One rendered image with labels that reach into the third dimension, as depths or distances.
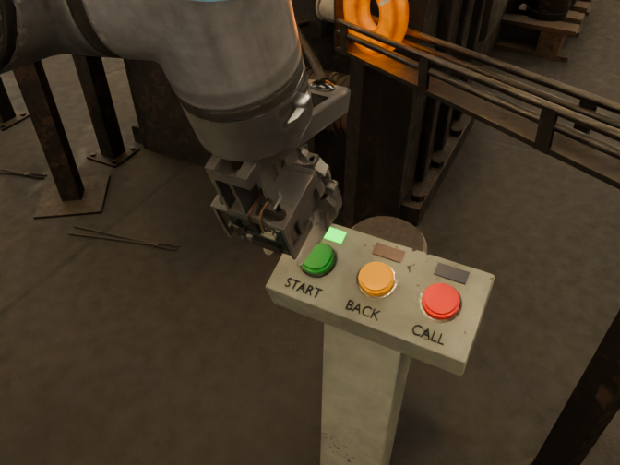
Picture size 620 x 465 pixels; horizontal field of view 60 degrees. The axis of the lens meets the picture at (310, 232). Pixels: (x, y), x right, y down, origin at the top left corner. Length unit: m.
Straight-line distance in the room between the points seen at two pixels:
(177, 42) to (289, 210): 0.17
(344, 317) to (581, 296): 1.05
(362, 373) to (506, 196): 1.23
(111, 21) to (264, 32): 0.08
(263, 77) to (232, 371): 1.01
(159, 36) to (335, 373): 0.51
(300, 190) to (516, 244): 1.26
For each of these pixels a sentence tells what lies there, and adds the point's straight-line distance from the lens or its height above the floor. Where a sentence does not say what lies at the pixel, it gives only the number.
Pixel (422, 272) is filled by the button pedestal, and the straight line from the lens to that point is 0.63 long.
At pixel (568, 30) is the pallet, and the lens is 2.84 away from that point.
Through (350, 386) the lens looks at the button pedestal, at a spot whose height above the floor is 0.43.
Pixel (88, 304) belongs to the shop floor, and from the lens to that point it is 1.51.
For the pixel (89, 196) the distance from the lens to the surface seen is 1.86.
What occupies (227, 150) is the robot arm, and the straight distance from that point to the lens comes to 0.38.
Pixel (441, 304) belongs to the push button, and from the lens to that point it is 0.60.
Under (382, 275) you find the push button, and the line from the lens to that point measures 0.61.
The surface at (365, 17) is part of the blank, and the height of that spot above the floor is 0.69.
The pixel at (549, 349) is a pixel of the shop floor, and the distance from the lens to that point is 1.42.
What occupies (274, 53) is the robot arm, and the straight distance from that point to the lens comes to 0.33.
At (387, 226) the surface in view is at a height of 0.52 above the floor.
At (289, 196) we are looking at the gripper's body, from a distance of 0.44.
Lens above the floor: 1.04
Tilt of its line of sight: 41 degrees down
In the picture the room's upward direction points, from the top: straight up
